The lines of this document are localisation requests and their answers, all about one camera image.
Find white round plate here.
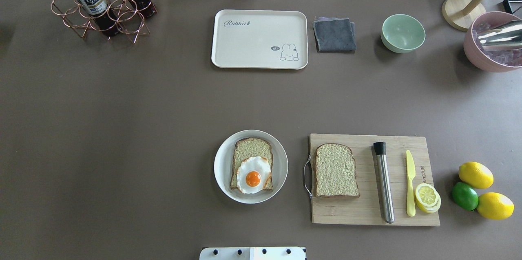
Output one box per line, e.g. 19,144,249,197
214,130,288,204

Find bread slice from board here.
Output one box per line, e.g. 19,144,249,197
314,143,360,198

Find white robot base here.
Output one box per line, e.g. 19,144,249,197
199,246,307,260

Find cream rabbit tray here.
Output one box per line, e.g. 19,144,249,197
211,9,308,69

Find bread slice on plate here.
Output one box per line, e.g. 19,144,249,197
230,138,273,191

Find fried egg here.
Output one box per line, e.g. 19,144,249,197
236,156,272,194

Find grey folded cloth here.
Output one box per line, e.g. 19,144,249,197
312,17,357,52

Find wooden cutting board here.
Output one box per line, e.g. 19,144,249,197
310,133,440,227

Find green bowl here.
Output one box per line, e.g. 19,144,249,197
380,14,426,53

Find yellow plastic knife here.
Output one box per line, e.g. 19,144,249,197
406,149,416,217

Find lemon slices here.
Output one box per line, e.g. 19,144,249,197
415,183,441,214

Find tea bottle front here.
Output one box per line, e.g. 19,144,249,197
80,0,119,37

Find green lime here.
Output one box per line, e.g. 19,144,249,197
451,182,479,211

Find yellow lemon upper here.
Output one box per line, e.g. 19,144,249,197
458,161,494,189

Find yellow lemon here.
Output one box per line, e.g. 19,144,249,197
476,192,515,220
458,161,494,189

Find wooden stand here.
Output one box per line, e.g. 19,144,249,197
442,0,486,32

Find pink bowl with ice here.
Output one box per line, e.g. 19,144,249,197
464,11,521,73

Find yellow lemon lower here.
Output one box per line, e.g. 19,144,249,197
476,192,515,220

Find metal ice scoop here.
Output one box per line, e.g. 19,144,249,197
477,19,522,51

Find copper wire bottle rack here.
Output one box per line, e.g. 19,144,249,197
51,0,150,43

